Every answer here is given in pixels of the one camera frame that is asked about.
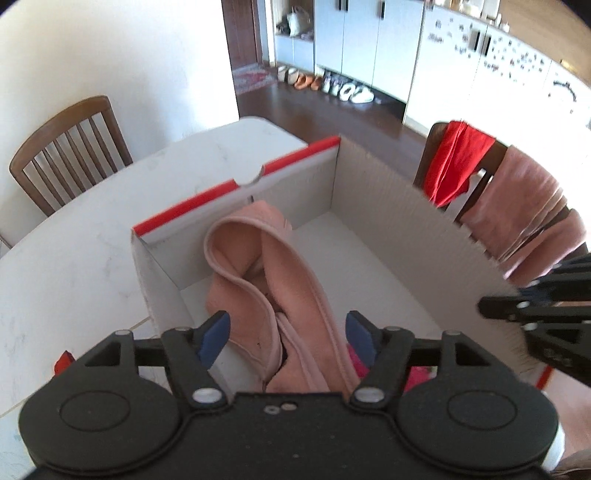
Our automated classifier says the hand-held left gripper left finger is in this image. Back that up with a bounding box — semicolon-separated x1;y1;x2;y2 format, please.
76;310;232;412

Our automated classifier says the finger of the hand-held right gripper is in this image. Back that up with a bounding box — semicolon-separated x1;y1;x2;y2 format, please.
523;318;591;378
478;252;591;322

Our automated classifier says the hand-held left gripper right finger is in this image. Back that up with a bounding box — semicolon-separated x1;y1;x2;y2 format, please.
345;310;509;412

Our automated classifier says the pink cloth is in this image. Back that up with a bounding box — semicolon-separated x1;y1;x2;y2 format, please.
204;200;362;394

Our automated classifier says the red and white cardboard box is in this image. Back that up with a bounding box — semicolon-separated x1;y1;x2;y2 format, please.
130;135;550;394

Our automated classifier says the magenta cloth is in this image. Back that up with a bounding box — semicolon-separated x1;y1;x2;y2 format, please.
346;346;437;394

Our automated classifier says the pink towel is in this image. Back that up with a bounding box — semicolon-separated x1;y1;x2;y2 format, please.
463;144;587;287

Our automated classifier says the red garment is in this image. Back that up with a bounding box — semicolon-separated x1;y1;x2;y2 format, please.
423;120;496;208

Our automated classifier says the dark wooden chair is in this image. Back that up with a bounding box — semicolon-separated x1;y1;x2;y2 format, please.
412;121;591;278

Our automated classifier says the white cabinet with stickers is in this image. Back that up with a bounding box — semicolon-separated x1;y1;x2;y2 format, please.
403;6;591;155

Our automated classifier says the brown wooden slat-back chair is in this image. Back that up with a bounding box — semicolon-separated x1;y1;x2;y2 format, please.
9;95;134;217

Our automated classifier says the row of shoes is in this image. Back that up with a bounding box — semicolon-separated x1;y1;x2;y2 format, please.
276;65;376;105

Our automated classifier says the patterned red rug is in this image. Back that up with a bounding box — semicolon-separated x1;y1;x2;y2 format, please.
232;64;279;94

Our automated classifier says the tall white wardrobe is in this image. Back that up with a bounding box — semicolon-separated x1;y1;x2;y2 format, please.
313;0;424;104

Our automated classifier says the low white shelf cabinet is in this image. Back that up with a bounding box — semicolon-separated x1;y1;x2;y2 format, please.
273;0;317;73

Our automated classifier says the brown wooden door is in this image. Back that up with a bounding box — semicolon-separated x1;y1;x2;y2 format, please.
221;0;262;70

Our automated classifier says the beige bag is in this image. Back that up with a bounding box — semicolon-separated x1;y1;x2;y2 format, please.
286;6;315;38

